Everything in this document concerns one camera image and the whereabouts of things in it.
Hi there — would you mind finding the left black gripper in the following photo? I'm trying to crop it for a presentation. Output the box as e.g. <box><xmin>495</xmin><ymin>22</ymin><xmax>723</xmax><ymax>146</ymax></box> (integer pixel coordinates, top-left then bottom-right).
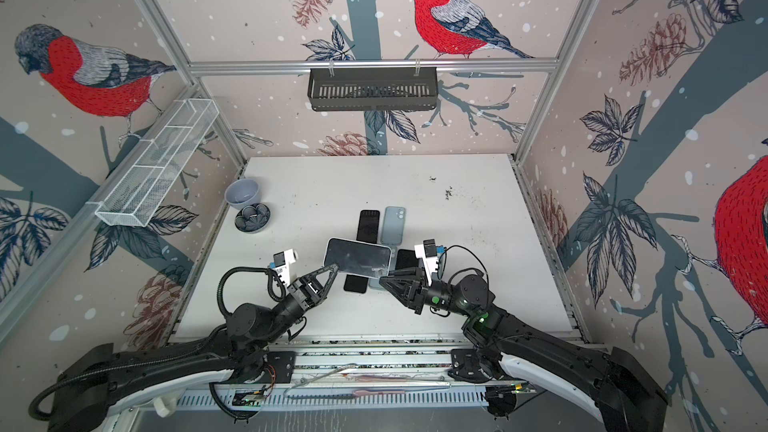
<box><xmin>261</xmin><ymin>264</ymin><xmax>336</xmax><ymax>346</ymax></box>

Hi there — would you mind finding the black phone from case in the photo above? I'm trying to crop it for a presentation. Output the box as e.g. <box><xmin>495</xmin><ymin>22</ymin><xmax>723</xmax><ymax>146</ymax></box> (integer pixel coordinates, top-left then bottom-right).
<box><xmin>343</xmin><ymin>275</ymin><xmax>368</xmax><ymax>294</ymax></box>

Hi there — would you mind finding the black uncased phone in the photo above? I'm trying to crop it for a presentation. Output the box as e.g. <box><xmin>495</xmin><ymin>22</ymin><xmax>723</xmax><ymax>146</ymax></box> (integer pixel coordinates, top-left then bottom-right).
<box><xmin>395</xmin><ymin>249</ymin><xmax>419</xmax><ymax>270</ymax></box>
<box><xmin>356</xmin><ymin>210</ymin><xmax>380</xmax><ymax>244</ymax></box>

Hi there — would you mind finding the light blue phone case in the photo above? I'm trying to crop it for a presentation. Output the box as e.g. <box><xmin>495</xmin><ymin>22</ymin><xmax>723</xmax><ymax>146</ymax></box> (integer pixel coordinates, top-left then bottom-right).
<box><xmin>368</xmin><ymin>278</ymin><xmax>383</xmax><ymax>290</ymax></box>

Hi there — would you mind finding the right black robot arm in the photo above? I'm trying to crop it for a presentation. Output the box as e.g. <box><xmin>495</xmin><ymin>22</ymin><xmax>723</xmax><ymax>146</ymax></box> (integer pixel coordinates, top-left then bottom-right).
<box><xmin>380</xmin><ymin>267</ymin><xmax>669</xmax><ymax>431</ymax></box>

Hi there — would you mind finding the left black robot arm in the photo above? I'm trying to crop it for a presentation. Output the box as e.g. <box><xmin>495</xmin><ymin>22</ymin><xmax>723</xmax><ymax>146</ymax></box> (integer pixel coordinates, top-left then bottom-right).
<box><xmin>28</xmin><ymin>265</ymin><xmax>338</xmax><ymax>431</ymax></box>

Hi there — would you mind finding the dark grey flower dish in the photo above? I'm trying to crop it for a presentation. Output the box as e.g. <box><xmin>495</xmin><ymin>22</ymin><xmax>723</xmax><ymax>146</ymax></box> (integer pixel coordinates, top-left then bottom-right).
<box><xmin>235</xmin><ymin>203</ymin><xmax>271</xmax><ymax>233</ymax></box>

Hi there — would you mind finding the lavender bowl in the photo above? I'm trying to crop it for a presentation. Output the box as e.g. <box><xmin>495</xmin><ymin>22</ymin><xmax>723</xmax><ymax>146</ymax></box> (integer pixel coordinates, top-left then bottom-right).
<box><xmin>225</xmin><ymin>178</ymin><xmax>261</xmax><ymax>210</ymax></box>

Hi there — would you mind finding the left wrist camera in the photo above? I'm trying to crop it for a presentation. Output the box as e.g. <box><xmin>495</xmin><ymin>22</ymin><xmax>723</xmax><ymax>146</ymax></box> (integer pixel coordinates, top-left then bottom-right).
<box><xmin>269</xmin><ymin>249</ymin><xmax>298</xmax><ymax>286</ymax></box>

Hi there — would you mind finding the aluminium front rail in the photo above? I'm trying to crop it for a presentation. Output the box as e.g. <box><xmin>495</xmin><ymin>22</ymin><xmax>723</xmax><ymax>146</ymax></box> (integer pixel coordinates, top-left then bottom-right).
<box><xmin>170</xmin><ymin>340</ymin><xmax>547</xmax><ymax>413</ymax></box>

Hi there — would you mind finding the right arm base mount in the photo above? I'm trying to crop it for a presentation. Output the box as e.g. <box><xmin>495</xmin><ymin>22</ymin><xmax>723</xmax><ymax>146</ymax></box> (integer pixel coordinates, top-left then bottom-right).
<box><xmin>446</xmin><ymin>348</ymin><xmax>529</xmax><ymax>384</ymax></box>

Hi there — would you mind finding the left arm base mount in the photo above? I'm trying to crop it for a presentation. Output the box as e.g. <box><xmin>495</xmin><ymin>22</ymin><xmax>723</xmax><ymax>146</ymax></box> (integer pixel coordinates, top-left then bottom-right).
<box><xmin>218</xmin><ymin>351</ymin><xmax>297</xmax><ymax>385</ymax></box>

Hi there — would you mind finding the black wire wall basket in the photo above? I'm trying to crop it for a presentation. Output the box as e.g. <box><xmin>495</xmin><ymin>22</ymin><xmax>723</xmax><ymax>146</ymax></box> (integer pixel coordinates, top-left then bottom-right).
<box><xmin>307</xmin><ymin>67</ymin><xmax>438</xmax><ymax>112</ymax></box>

